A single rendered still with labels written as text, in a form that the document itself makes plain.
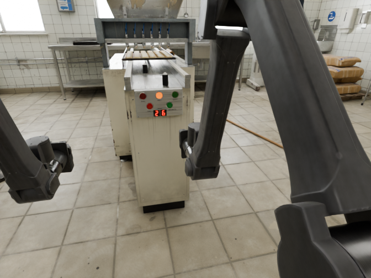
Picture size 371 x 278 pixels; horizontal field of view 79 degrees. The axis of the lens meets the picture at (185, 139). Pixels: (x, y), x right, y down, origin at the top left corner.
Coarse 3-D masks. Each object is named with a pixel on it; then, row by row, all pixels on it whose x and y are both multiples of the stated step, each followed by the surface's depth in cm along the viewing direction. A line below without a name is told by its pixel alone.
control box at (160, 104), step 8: (160, 88) 113; (168, 88) 113; (176, 88) 113; (136, 96) 109; (152, 96) 111; (168, 96) 112; (136, 104) 111; (144, 104) 112; (152, 104) 112; (160, 104) 113; (176, 104) 115; (136, 112) 113; (144, 112) 113; (152, 112) 114; (160, 112) 115; (168, 112) 116; (176, 112) 117
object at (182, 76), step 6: (156, 48) 280; (162, 60) 202; (168, 60) 168; (168, 66) 165; (174, 66) 140; (174, 72) 140; (180, 72) 121; (180, 78) 123; (186, 78) 110; (186, 84) 112
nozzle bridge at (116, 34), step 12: (96, 24) 154; (108, 24) 163; (120, 24) 164; (132, 24) 166; (144, 24) 167; (156, 24) 169; (168, 24) 171; (180, 24) 172; (192, 24) 166; (108, 36) 166; (120, 36) 168; (132, 36) 169; (156, 36) 173; (180, 36) 176; (192, 36) 170; (108, 60) 180
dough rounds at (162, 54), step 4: (128, 52) 202; (136, 52) 201; (144, 52) 201; (148, 52) 201; (152, 52) 202; (156, 52) 202; (160, 52) 215; (164, 52) 201; (128, 56) 172; (132, 56) 190; (136, 56) 171; (140, 56) 190; (144, 56) 171; (148, 56) 190; (152, 56) 171; (156, 56) 190; (160, 56) 172; (164, 56) 173; (168, 56) 173
